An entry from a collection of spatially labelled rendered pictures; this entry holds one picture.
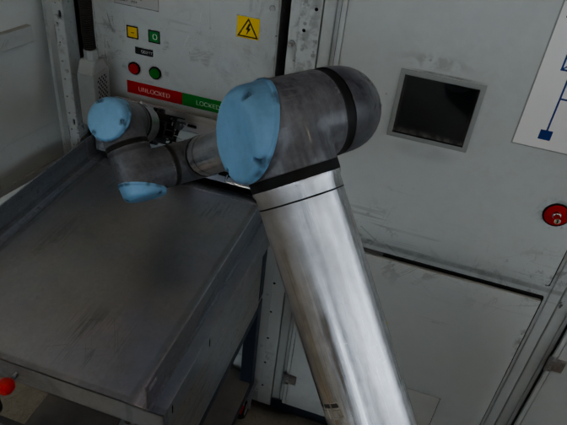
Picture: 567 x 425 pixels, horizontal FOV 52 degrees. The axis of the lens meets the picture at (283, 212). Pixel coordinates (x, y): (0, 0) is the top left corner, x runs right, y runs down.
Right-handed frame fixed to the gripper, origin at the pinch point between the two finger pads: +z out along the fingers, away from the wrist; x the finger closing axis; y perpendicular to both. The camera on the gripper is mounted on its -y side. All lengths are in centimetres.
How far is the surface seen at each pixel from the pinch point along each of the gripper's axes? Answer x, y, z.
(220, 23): 27.2, 11.2, -9.7
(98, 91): 5.0, -17.4, -8.0
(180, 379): -44, 31, -42
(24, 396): -102, -43, 28
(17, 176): -22.2, -37.7, -5.0
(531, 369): -41, 108, 25
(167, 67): 15.0, -2.9, -2.6
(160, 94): 8.1, -5.0, 1.3
